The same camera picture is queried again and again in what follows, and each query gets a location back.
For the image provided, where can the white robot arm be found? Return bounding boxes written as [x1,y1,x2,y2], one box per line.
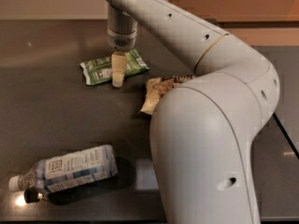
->
[106,0,280,224]

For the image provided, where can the green jalapeno chip bag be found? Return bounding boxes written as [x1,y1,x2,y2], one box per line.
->
[79,49,150,86]

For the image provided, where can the grey side table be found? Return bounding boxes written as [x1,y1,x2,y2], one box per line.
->
[255,46,299,157]

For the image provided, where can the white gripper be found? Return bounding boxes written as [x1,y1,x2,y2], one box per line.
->
[107,28,137,88]

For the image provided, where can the blue label plastic water bottle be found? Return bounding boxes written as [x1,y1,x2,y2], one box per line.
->
[8,145,118,194]

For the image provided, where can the brown and cream chip bag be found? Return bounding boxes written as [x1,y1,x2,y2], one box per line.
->
[140,75,195,115]

